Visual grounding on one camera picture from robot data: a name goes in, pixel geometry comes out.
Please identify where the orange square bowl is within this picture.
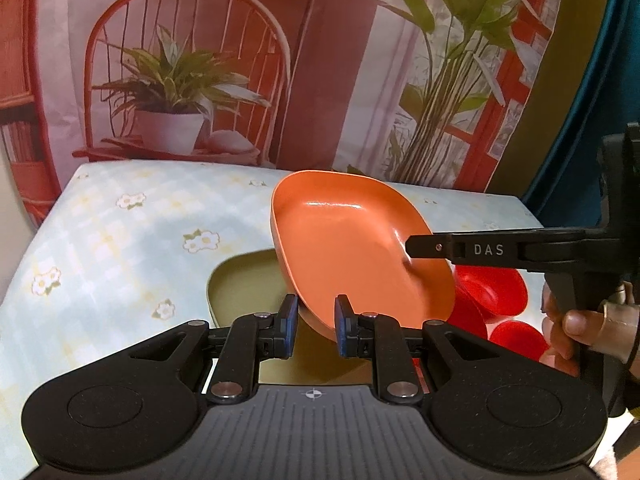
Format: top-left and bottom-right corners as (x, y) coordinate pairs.
(270, 170), (456, 339)

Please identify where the right hand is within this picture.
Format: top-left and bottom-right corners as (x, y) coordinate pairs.
(539, 285), (604, 377)

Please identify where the red round bowl back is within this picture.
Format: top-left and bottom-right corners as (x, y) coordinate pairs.
(454, 264), (528, 323)

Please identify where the red round bowl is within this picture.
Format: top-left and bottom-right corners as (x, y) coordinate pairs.
(489, 320), (549, 362)
(454, 264), (528, 323)
(447, 286), (488, 339)

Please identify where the large green square plate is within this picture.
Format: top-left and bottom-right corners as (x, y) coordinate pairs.
(207, 249), (372, 385)

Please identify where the red round bowl left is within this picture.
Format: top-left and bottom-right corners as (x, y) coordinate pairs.
(447, 286), (488, 339)

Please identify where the teal curtain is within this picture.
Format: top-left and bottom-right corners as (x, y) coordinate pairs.
(523, 0), (639, 228)

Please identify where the red round bowl front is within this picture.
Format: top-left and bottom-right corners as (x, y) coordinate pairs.
(489, 320), (549, 362)

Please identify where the floral checkered tablecloth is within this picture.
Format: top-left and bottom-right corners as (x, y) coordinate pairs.
(0, 159), (551, 480)

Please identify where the printed room backdrop cloth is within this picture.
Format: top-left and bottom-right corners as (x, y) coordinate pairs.
(1, 0), (561, 223)

